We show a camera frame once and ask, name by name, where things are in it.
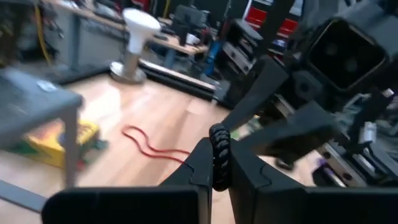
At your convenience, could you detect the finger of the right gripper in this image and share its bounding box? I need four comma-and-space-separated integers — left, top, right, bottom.
221, 55, 290, 132
239, 101, 340, 164

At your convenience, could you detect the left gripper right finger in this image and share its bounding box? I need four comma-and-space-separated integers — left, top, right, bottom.
229, 139, 398, 224

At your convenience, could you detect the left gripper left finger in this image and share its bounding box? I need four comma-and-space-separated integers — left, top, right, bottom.
42, 138, 214, 224

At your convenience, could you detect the red rubber band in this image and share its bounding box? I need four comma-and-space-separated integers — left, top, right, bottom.
121, 124, 191, 165

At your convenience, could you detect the black coil wrist keychain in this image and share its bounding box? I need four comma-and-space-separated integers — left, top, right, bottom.
208, 123, 232, 192

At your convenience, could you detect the black desk device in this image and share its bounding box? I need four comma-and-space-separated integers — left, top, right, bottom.
172, 4, 209, 46

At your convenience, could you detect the blue cloth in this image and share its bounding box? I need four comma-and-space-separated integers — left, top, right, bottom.
203, 40, 223, 77

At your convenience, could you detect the rack with red bins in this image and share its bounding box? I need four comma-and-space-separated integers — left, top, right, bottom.
245, 6, 301, 37

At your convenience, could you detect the white mug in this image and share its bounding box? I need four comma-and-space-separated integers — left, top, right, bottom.
185, 33, 201, 46

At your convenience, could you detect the yellow green crayon box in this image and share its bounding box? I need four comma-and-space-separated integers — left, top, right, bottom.
6, 119, 109, 171

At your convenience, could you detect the grey perforated metal shelf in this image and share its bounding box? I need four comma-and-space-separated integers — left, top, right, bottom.
0, 66, 85, 214

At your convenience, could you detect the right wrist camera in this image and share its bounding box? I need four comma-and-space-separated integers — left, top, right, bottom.
305, 17, 389, 91

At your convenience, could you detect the black aluminium table frame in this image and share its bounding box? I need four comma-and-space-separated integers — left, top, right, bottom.
51, 58, 226, 105

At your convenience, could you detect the yellow hanging cable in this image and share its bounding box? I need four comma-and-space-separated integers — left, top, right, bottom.
33, 4, 53, 67

